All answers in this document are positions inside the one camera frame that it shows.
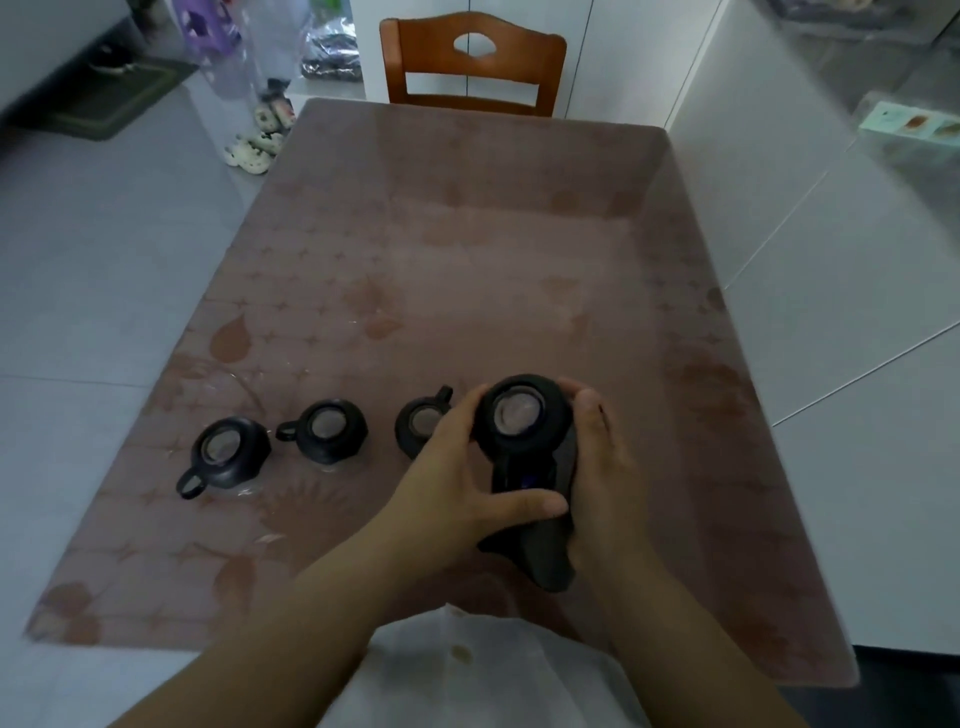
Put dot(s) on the person's left thumb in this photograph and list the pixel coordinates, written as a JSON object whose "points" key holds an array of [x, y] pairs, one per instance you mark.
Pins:
{"points": [[525, 508]]}

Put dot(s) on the purple plastic bag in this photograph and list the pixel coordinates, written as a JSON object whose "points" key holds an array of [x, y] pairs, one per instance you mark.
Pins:
{"points": [[202, 26]]}

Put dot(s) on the person's right hand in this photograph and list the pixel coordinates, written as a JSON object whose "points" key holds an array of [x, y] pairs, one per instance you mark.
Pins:
{"points": [[611, 502]]}

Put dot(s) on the white cabinet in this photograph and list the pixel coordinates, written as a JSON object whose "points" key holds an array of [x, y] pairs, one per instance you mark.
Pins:
{"points": [[637, 52]]}

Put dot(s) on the dark door mat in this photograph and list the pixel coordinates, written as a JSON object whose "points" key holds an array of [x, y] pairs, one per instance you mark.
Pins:
{"points": [[97, 97]]}

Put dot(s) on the wooden chair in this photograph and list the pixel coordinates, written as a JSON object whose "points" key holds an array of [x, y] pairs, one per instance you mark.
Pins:
{"points": [[427, 45]]}

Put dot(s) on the person's right thumb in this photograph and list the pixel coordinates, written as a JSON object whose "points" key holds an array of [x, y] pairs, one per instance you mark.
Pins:
{"points": [[592, 431]]}

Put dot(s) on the person's left forearm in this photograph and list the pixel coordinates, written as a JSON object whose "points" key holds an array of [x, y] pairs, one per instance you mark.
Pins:
{"points": [[285, 637]]}

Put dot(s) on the clear plastic bag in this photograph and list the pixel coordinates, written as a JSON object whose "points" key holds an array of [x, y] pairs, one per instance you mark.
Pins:
{"points": [[331, 49]]}

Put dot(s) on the person's left hand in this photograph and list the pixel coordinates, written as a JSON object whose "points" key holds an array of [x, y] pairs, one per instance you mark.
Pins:
{"points": [[439, 495]]}

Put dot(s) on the person's right forearm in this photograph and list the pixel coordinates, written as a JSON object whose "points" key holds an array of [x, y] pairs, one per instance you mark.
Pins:
{"points": [[675, 645]]}

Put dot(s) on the brown patterned tablecloth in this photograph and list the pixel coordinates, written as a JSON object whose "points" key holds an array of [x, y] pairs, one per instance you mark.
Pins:
{"points": [[465, 262]]}

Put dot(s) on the person's white garment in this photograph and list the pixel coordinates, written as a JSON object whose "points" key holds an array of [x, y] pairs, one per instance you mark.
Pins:
{"points": [[465, 675]]}

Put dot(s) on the light green card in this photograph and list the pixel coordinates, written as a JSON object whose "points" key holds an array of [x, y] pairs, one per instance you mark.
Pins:
{"points": [[907, 124]]}

